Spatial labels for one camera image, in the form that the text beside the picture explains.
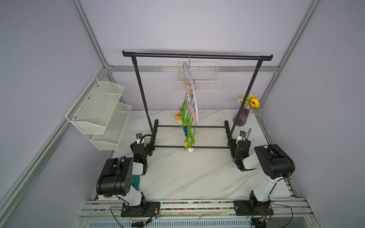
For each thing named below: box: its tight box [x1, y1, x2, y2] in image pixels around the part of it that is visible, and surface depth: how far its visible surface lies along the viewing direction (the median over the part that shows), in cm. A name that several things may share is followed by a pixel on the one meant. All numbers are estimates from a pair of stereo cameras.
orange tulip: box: [174, 101, 188, 121], surface depth 95 cm
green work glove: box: [131, 175, 141, 191], surface depth 83 cm
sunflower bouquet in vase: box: [232, 94, 262, 127], surface depth 92 cm
